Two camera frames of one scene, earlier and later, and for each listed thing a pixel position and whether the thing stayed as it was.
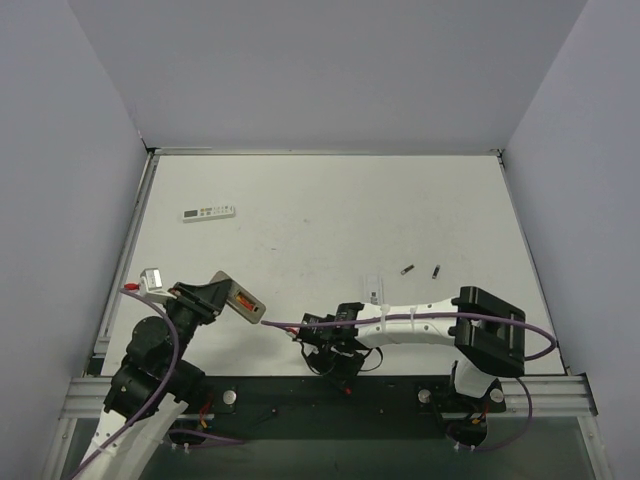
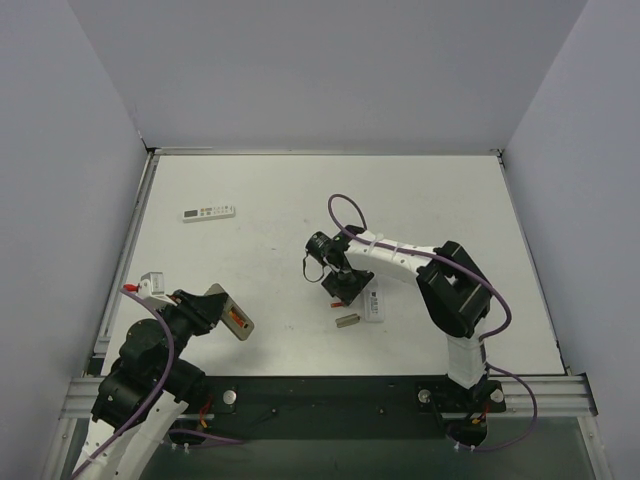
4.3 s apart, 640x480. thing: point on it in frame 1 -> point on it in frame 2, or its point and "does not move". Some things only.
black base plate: [337, 406] does not move
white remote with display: [190, 216] does not move
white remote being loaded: [373, 288] does not move
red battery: [244, 302] -> [234, 318]
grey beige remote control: [240, 300] -> [232, 314]
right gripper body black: [320, 350] -> [347, 283]
